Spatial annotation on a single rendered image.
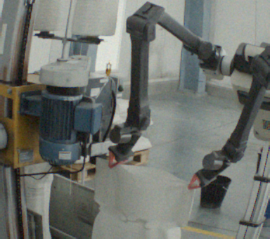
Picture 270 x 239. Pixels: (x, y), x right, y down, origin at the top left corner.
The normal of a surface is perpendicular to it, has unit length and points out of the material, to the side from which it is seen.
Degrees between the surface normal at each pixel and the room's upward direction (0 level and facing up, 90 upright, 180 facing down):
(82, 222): 90
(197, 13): 90
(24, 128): 90
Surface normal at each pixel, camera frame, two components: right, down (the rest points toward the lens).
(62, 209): -0.58, 0.09
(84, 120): -0.19, 0.16
